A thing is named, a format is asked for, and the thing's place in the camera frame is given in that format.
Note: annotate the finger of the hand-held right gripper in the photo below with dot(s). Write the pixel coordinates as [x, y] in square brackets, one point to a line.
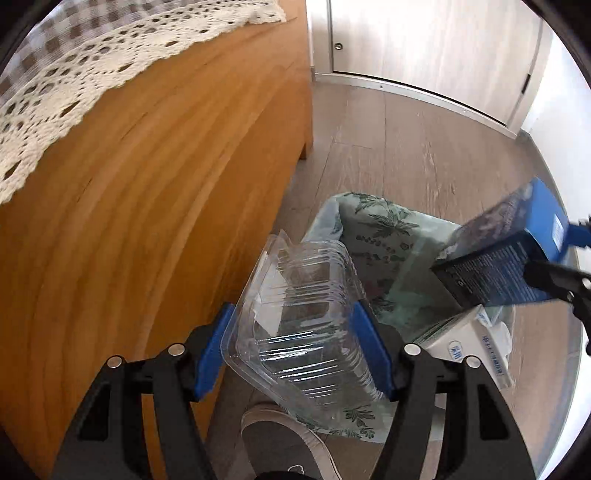
[579, 235]
[554, 277]

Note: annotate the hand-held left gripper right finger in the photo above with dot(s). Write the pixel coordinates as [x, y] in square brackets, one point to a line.
[369, 350]

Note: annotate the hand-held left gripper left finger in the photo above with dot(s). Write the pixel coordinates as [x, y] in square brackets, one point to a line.
[214, 350]

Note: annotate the blue cardboard box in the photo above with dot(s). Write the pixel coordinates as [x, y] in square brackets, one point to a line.
[498, 267]

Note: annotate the clear plastic clamshell container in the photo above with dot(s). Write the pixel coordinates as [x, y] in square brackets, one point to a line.
[300, 323]

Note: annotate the leaf-print lined trash bin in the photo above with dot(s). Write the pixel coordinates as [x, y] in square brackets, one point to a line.
[392, 240]

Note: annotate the white milk carton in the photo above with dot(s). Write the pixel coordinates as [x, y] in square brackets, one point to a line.
[461, 341]

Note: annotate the grey slipper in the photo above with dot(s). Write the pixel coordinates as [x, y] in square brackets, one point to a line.
[286, 429]

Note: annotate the white wood-grain door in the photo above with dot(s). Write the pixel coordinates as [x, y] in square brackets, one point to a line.
[438, 46]

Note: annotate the brown checked lace-trimmed bedsheet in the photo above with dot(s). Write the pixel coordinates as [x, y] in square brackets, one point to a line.
[55, 46]

